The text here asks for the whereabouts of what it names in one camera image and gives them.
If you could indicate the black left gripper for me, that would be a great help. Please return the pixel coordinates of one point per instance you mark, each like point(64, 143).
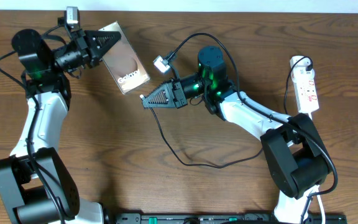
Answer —
point(81, 40)

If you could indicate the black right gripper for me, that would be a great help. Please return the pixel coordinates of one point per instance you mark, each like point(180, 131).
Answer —
point(174, 93)

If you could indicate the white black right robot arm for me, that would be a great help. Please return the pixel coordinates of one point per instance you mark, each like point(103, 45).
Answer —
point(297, 158)

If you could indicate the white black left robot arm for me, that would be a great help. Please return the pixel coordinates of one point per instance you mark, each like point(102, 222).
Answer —
point(35, 185)

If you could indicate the white power strip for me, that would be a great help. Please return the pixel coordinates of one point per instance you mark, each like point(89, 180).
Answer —
point(302, 75)

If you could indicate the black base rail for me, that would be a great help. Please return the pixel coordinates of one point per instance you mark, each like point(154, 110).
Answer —
point(242, 218)

